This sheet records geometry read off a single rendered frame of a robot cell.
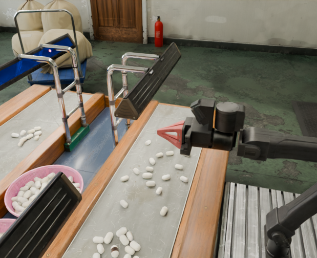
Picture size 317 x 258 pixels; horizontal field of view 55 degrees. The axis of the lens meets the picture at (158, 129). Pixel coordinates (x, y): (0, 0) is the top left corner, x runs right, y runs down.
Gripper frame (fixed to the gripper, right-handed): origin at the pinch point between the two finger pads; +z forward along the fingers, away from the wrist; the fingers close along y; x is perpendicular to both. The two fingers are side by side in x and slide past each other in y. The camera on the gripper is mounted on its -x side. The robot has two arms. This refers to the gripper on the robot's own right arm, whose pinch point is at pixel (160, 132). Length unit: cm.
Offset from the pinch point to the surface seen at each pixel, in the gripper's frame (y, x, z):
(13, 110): -46, 28, 91
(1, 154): -15, 31, 74
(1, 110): -45, 28, 97
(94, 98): -71, 29, 56
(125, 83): -47, 8, 28
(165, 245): 11.6, 32.8, -3.9
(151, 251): 14.4, 32.7, -0.2
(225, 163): -29.9, 30.6, -18.5
